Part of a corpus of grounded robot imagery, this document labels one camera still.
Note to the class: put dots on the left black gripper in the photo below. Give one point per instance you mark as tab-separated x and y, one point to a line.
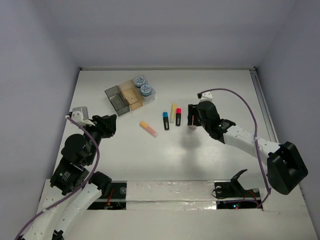
105	125

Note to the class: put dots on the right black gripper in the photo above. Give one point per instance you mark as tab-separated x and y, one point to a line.
193	110

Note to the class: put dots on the pink cap black highlighter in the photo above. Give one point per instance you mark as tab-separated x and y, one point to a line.
178	115

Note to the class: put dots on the orange pastel highlighter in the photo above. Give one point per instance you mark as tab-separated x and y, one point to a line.
148	129

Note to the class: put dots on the blue cap black highlighter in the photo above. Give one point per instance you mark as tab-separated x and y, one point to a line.
166	123

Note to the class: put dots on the blue white slime jar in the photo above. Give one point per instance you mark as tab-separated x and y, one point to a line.
140	81

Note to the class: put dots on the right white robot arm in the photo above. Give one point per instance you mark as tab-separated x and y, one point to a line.
282	166

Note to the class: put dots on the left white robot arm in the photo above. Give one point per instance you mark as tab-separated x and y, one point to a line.
75	183

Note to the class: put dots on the grey translucent bin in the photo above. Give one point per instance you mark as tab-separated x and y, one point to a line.
117	100

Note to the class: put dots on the amber translucent bin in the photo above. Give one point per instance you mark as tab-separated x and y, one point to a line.
131	94

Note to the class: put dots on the yellow pastel highlighter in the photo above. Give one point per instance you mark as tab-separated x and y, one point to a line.
173	113

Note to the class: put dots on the clear plastic bin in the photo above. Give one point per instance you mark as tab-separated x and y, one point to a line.
150	98

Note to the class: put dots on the silver tape strip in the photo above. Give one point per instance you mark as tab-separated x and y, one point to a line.
170	195

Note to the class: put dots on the white foam front board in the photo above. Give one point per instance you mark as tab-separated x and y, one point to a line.
281	218

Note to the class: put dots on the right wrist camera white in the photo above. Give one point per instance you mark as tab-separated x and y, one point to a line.
206	96

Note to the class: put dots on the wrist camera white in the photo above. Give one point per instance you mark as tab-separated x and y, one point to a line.
80	115
206	96

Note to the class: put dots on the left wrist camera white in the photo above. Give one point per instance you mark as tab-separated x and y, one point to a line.
80	115

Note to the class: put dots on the aluminium rail right edge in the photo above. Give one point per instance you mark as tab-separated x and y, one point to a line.
263	105

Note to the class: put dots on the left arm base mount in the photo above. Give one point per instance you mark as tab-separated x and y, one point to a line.
115	200

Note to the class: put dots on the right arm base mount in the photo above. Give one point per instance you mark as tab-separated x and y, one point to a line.
230	195

